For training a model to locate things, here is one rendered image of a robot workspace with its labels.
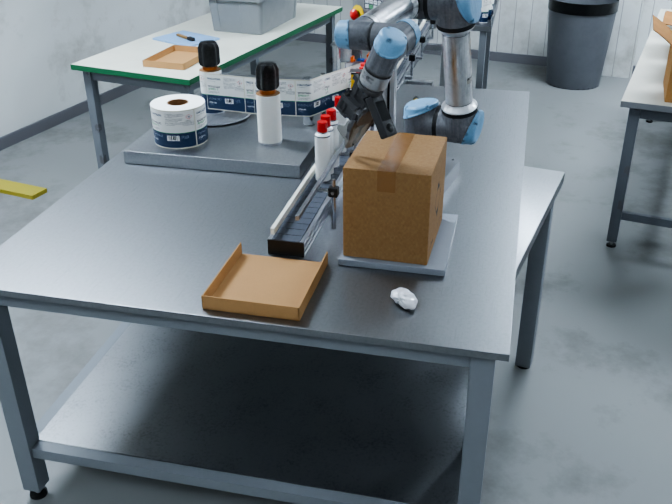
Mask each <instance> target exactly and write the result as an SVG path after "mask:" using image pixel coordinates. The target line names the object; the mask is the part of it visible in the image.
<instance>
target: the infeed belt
mask: <svg viewBox="0 0 672 504"><path fill-rule="evenodd" d="M348 159H349V157H348V156H339V168H337V169H334V174H333V175H331V181H330V182H327V183H322V185H321V186H320V188H323V189H328V188H329V186H330V185H332V179H336V180H337V179H338V177H339V175H340V173H341V172H342V170H343V167H344V165H345V164H346V162H347V161H348ZM315 179H316V178H315V174H314V176H313V177H312V179H311V180H310V182H309V183H308V185H307V186H306V188H305V189H304V191H303V192H302V194H301V195H300V197H299V198H298V200H297V201H296V203H295V204H294V206H293V207H292V209H291V210H290V212H289V213H288V215H287V217H286V218H285V220H284V221H283V223H282V224H281V226H280V227H279V229H278V230H277V232H276V233H275V235H274V236H273V238H272V240H276V241H285V242H295V243H300V241H301V240H302V238H303V236H304V235H305V233H306V231H307V230H308V228H309V226H310V224H311V223H312V221H313V219H314V218H315V216H316V214H317V213H318V211H319V209H320V207H321V206H322V204H323V202H324V201H325V199H326V197H327V196H328V193H323V192H317V193H316V194H315V196H314V197H313V199H312V201H311V202H310V204H309V205H308V207H307V209H306V210H305V212H304V214H303V215H302V217H301V218H300V220H295V215H296V214H297V212H298V211H299V209H300V207H301V206H302V204H303V203H304V201H305V200H306V198H307V197H308V195H309V193H310V192H311V190H312V189H313V187H314V186H315V184H316V182H317V181H316V180H315Z"/></svg>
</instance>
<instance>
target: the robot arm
mask: <svg viewBox="0 0 672 504"><path fill-rule="evenodd" d="M481 8H482V0H386V1H384V2H383V3H381V4H380V5H378V6H376V7H375V8H373V9H371V10H370V11H368V12H367V13H365V14H363V15H362V16H360V17H359V18H357V19H355V20H349V19H348V20H340V21H339V22H338V23H337V24H336V26H335V30H334V40H335V43H336V45H337V46H338V47H339V48H343V49H348V50H350V49H351V50H362V51H370V53H369V56H368V58H367V60H366V63H365V65H364V67H363V70H362V72H360V73H359V74H354V75H353V78H352V79H353V80H354V81H355V82H354V84H353V86H352V88H347V89H349V90H348V91H347V92H346V90H347V89H346V90H345V92H344V93H342V95H341V97H340V99H339V102H338V104H337V106H336V109H337V110H338V111H339V112H340V114H341V115H342V116H343V117H344V118H348V119H349V120H348V121H347V122H346V124H345V125H343V124H338V125H337V130H338V131H339V133H340V134H341V136H342V137H343V139H344V146H345V148H346V149H348V148H350V147H352V146H354V145H355V144H356V143H357V142H358V141H359V140H360V139H361V138H362V137H363V135H364V134H365V133H366V132H367V130H368V129H369V128H370V126H371V125H372V123H373V121H374V123H375V125H376V128H377V130H378V133H379V135H380V138H381V139H386V138H388V137H391V136H394V135H396V134H397V130H396V128H395V125H394V123H393V120H392V118H391V115H390V113H389V110H388V108H387V105H386V103H385V100H384V98H383V95H382V94H383V92H384V90H385V89H386V88H387V85H388V83H389V81H390V79H391V77H392V75H393V73H394V70H395V68H396V66H397V64H398V63H399V61H400V60H401V59H402V58H403V57H404V56H405V55H406V54H407V53H408V52H409V51H410V50H412V49H413V48H414V47H415V46H416V44H417V43H418V41H419V40H420V36H421V32H420V28H419V26H418V25H417V23H416V22H415V21H413V20H412V19H424V20H435V21H436V28H437V30H438V31H439V32H441V33H442V45H443V63H444V80H445V98H446V100H445V101H444V102H443V103H442V105H439V101H438V100H437V99H435V98H421V99H416V100H413V101H410V102H409V103H407V104H406V105H405V107H404V116H403V119H404V133H413V134H418V135H430V136H443V137H447V142H451V143H459V144H461V145H463V144H468V145H472V144H474V143H476V141H477V140H478V138H479V136H480V134H481V131H482V127H483V123H484V111H483V110H481V109H479V110H478V104H477V101H476V100H475V99H473V96H472V65H471V35H470V31H471V30H472V29H473V28H474V27H475V23H476V22H478V21H479V19H480V16H481ZM350 89H351V90H350ZM347 93H348V94H347ZM340 101H341V102H340Z"/></svg>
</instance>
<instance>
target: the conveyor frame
mask: <svg viewBox="0 0 672 504"><path fill-rule="evenodd" d="M336 186H339V195H340V193H341V191H342V189H343V170H342V172H341V173H340V175H339V177H338V179H337V180H336ZM339 195H338V196H339ZM331 209H332V197H328V196H327V197H326V199H325V201H324V202H323V204H322V206H321V207H320V209H319V211H318V213H317V214H316V216H315V218H314V219H313V221H312V223H311V224H310V226H309V228H308V230H307V231H306V233H305V235H304V236H303V238H302V240H301V241H300V243H295V242H285V241H276V240H272V238H273V236H274V235H273V234H270V236H269V237H268V240H267V242H268V254H276V255H285V256H294V257H303V258H304V257H305V256H306V254H307V252H308V250H309V248H310V247H311V245H312V243H313V241H314V239H315V238H316V236H317V234H318V232H319V230H320V229H321V227H322V225H323V223H324V221H325V220H326V218H327V216H328V214H329V213H330V211H331Z"/></svg>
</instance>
